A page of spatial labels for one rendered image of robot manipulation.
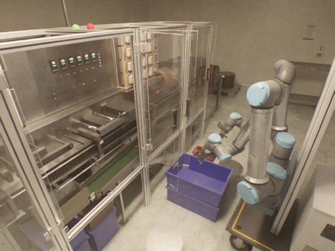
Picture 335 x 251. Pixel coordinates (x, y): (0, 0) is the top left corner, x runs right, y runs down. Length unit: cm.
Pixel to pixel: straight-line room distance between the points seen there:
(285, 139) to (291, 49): 454
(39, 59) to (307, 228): 217
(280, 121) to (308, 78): 447
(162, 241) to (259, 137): 116
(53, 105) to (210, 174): 172
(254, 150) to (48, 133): 146
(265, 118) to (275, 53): 515
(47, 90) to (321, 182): 212
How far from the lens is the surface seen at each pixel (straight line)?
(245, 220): 201
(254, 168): 129
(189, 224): 228
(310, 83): 641
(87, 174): 206
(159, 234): 191
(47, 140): 179
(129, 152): 204
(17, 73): 167
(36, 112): 177
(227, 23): 641
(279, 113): 193
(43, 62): 174
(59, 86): 183
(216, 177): 240
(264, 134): 119
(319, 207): 160
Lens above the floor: 187
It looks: 29 degrees down
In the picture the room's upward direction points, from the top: straight up
